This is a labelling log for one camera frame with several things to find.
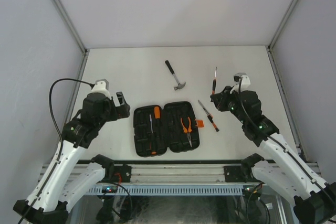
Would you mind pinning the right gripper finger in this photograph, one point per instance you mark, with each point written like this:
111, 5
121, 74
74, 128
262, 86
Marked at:
217, 101
225, 92

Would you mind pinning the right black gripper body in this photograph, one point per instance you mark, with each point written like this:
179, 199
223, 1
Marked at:
230, 104

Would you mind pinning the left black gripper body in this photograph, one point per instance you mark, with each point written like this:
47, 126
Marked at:
110, 114

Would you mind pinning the small orange black precision screwdriver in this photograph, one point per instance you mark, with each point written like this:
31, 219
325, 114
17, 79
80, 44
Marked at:
214, 82

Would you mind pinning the orange grip bit screwdriver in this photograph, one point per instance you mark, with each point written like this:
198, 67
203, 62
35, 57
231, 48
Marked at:
157, 114

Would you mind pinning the black plastic tool case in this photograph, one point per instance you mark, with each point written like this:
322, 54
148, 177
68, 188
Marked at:
169, 136

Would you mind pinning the black orange handled screwdriver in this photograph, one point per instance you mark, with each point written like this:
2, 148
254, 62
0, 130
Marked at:
152, 148

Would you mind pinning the orange handled needle-nose pliers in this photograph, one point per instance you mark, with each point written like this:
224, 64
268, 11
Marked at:
187, 129

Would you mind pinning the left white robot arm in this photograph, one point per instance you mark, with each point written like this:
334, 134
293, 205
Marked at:
52, 199

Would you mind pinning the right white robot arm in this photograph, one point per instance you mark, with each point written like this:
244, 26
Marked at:
312, 198

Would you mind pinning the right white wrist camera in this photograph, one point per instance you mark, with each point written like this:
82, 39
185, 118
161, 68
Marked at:
242, 82

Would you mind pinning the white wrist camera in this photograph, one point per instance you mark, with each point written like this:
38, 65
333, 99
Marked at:
101, 86
242, 82

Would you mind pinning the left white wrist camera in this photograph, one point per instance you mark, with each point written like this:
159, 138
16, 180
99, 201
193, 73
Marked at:
101, 86

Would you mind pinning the black handled claw hammer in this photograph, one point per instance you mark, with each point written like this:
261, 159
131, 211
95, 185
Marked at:
179, 84

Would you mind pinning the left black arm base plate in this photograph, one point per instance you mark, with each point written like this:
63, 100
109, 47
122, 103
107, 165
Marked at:
120, 174

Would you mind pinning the aluminium front frame rail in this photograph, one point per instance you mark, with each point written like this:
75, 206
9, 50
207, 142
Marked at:
179, 173

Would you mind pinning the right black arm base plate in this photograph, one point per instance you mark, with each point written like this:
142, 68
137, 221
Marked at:
234, 174

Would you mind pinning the blue slotted cable duct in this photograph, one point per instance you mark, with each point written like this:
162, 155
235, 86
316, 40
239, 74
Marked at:
166, 190

